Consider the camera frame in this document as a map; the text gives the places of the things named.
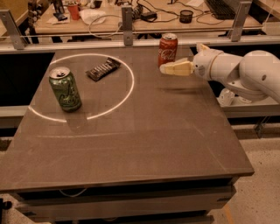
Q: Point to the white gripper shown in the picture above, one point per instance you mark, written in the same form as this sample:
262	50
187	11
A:
205	65

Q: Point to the red coke can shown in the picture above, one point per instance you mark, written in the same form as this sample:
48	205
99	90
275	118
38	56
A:
167	50

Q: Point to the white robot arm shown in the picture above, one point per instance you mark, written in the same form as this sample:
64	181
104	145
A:
254	76

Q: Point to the green soda can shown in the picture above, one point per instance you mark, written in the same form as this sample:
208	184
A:
65	89

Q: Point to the black round container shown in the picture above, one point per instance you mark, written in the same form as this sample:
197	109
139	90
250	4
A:
186	16

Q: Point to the black keyboard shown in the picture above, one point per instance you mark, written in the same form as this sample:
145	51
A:
220	9

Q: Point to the black power adapter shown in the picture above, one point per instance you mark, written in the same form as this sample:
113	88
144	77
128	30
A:
150	16

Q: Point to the dark snack bar wrapper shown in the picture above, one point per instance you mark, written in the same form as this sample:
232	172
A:
102	70

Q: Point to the white crumpled paper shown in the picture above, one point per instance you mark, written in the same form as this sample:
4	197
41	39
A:
91	16

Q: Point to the red cup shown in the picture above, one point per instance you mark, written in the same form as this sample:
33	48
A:
74	11

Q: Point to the grey drawer cabinet front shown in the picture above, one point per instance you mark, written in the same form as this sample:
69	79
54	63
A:
128	204

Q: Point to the metal bracket post right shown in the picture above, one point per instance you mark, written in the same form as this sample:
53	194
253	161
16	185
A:
239	21

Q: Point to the metal bracket post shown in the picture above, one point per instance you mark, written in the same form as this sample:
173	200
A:
9	23
127	25
239	21

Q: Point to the metal bracket post centre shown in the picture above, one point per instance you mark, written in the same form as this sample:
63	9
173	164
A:
127	25

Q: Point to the metal bracket post left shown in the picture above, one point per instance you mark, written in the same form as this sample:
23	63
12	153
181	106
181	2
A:
9	23

